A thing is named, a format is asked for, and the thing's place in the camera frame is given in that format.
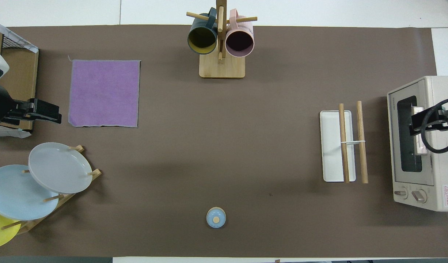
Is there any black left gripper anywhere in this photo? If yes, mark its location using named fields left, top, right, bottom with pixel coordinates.
left=5, top=99, right=62, bottom=124

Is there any brown table mat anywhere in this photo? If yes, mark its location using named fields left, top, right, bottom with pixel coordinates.
left=0, top=25, right=448, bottom=258

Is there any white marbled cloth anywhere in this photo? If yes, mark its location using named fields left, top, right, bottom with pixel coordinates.
left=0, top=124, right=32, bottom=138
left=0, top=19, right=39, bottom=54

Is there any dark teal mug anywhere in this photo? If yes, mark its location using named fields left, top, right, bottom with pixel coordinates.
left=187, top=7, right=219, bottom=55

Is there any pink mug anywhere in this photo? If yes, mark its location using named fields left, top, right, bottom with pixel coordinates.
left=225, top=9, right=255, bottom=58

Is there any beige toaster oven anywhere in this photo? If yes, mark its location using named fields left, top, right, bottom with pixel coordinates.
left=387, top=76, right=448, bottom=211

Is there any light blue plate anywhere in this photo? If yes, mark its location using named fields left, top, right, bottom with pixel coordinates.
left=0, top=165, right=60, bottom=221

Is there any white rack with wooden bars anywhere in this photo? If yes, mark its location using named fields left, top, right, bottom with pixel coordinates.
left=320, top=101, right=369, bottom=184

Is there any wooden mug tree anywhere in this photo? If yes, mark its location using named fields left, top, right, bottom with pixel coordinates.
left=186, top=0, right=258, bottom=79

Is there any blue call bell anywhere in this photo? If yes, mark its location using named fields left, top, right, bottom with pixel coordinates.
left=206, top=207, right=227, bottom=229

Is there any yellow plate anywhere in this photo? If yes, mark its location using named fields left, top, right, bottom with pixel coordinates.
left=0, top=206, right=22, bottom=250

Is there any grey plate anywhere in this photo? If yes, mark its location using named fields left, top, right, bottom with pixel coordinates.
left=28, top=142, right=93, bottom=194

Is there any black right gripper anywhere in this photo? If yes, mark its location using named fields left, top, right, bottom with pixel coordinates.
left=411, top=104, right=448, bottom=137

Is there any purple towel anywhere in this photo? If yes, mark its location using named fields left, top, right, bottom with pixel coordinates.
left=68, top=56, right=141, bottom=128

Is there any black wire basket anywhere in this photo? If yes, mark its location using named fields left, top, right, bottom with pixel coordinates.
left=0, top=33, right=19, bottom=50

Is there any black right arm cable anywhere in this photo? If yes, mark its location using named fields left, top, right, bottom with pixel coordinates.
left=421, top=97, right=448, bottom=154

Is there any wooden shelf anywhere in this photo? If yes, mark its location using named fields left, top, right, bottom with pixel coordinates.
left=0, top=28, right=39, bottom=132

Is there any wooden plate rack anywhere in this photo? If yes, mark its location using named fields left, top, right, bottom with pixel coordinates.
left=1, top=145, right=102, bottom=235

